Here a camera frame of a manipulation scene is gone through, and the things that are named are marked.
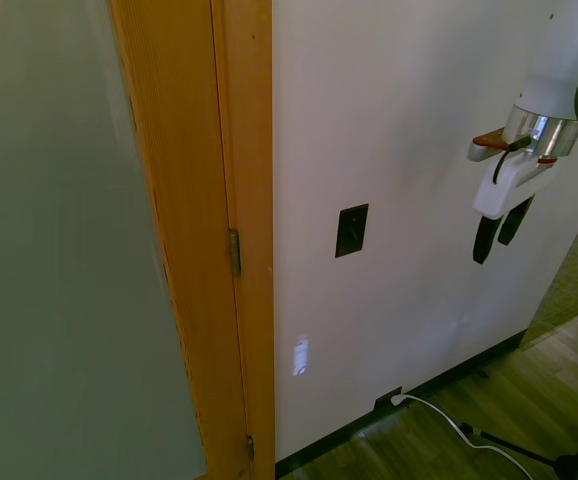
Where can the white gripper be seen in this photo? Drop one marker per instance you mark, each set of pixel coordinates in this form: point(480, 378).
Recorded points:
point(500, 186)

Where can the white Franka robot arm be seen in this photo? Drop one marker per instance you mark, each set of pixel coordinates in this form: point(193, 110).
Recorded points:
point(549, 70)

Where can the black baseboard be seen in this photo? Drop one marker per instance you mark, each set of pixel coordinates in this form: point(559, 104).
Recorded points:
point(399, 400)

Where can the black tripod stand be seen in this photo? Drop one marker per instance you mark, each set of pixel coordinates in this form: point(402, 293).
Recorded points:
point(549, 447)

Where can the brass door hinge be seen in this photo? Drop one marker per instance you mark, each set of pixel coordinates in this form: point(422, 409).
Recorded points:
point(234, 252)
point(250, 447)

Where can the frosted glass door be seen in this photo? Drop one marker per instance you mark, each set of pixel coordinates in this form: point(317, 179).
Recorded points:
point(59, 250)

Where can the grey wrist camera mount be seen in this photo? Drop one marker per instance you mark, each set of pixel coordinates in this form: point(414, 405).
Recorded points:
point(486, 145)

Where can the black wall light switch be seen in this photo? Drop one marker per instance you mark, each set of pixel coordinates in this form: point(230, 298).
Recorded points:
point(351, 230)

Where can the black wall outlet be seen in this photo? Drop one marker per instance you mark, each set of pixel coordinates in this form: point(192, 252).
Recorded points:
point(389, 395)

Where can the wooden door frame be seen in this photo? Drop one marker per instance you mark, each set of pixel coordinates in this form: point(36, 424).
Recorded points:
point(209, 240)

